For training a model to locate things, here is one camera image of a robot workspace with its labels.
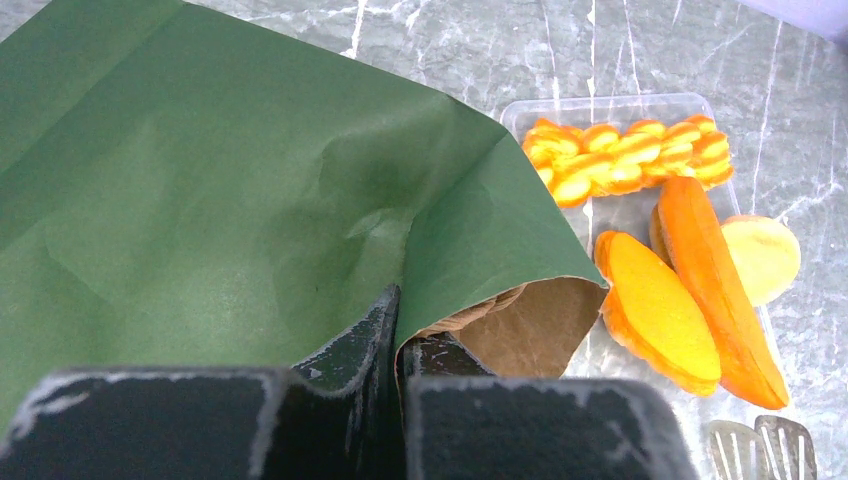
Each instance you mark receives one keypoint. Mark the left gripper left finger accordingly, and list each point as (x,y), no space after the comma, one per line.
(330,416)

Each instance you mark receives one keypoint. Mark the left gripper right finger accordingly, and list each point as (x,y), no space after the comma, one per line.
(464,422)

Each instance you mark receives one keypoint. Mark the green paper bag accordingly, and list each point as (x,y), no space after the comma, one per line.
(181,187)

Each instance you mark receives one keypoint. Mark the braided fake bread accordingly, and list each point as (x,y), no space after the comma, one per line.
(600,161)

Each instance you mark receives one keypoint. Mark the long metal tweezers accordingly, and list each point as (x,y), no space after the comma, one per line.
(774,448)

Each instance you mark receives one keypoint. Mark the round pale fake bun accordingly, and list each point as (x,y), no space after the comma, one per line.
(766,254)

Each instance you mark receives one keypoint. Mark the clear plastic tray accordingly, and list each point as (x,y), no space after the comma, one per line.
(598,355)

